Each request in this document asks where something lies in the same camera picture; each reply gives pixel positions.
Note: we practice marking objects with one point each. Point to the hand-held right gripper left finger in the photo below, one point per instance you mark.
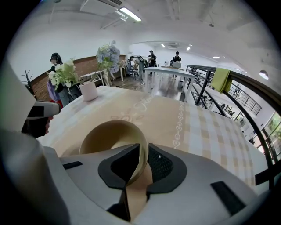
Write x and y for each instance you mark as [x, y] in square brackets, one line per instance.
[87, 175]

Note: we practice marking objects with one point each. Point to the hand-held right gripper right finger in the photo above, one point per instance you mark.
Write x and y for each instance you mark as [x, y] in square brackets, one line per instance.
[197, 180]

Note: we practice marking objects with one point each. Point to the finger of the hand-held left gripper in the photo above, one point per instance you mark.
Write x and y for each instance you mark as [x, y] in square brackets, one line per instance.
[55, 108]

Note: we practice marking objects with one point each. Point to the olive brown bowl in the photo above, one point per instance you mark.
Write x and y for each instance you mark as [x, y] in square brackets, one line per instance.
[114, 134]

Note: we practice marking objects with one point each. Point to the person's left hand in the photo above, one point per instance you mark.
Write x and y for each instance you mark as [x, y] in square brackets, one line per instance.
[49, 124]

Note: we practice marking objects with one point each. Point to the purple garment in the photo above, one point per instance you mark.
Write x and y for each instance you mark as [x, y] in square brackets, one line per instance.
[51, 92]

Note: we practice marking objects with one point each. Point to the dark grey shell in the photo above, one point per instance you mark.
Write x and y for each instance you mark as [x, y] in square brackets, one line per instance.
[74, 93]

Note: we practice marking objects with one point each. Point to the white flower bunch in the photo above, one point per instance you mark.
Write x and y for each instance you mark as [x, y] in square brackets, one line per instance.
[65, 73]

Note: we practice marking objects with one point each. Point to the dark branch plant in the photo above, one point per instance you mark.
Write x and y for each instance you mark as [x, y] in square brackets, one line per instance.
[27, 81]

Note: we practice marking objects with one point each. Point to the white flower vase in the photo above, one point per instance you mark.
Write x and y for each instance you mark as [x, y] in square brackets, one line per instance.
[88, 91]

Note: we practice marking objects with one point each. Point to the small white desk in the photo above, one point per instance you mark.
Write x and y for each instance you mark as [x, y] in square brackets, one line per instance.
[92, 74]

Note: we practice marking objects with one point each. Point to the beige checked tablecloth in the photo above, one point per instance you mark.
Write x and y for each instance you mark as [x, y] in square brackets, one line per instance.
[164, 123]

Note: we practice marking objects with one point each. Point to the person's white shirt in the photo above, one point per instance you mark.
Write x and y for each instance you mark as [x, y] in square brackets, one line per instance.
[19, 164]

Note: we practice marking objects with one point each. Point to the pale blue flower bunch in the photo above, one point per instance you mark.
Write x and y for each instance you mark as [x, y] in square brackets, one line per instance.
[109, 55]

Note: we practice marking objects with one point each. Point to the dark blue chair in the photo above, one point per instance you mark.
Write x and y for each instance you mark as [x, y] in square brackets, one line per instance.
[132, 71]

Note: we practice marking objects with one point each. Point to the green cloth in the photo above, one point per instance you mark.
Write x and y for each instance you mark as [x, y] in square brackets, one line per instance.
[220, 79]

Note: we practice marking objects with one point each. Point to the white ceiling air conditioner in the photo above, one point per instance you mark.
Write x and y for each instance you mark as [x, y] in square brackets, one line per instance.
[96, 6]

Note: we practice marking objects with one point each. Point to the long white table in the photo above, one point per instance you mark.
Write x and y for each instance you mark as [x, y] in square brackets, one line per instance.
[169, 71]

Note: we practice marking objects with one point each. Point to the black stair railing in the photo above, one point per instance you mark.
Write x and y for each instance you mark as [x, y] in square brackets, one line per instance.
[263, 88]

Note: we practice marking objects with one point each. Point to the white laptop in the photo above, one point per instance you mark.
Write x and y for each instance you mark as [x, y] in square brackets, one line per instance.
[177, 65]

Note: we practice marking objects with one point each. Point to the fluorescent tube light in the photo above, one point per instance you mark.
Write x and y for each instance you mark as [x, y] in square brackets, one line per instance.
[130, 13]

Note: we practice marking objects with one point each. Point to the black dome pendant lamp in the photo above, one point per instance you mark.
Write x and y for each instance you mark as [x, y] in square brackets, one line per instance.
[263, 75]

